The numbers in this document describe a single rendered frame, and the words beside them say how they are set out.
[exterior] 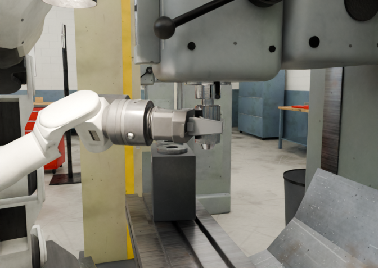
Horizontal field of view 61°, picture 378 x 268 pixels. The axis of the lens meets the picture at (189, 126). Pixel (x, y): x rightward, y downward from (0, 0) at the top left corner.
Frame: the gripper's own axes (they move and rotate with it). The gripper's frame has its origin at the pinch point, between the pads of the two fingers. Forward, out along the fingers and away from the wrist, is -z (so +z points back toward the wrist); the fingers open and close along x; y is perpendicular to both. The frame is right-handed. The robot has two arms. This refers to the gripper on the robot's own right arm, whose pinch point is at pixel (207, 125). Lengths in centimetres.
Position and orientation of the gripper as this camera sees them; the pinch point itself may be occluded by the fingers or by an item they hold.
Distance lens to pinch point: 59.5
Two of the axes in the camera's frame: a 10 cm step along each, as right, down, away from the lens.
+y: -0.2, 9.9, 1.3
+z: -9.9, -0.4, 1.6
